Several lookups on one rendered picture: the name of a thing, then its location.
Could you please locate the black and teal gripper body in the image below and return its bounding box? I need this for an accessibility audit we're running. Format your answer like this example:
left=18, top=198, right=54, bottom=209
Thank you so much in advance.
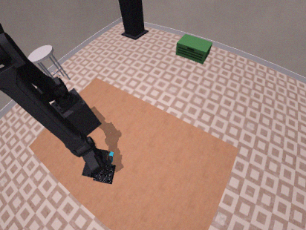
left=97, top=149, right=112, bottom=165

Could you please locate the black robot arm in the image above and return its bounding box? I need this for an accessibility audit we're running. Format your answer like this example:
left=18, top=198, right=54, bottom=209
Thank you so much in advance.
left=0, top=23, right=105, bottom=178

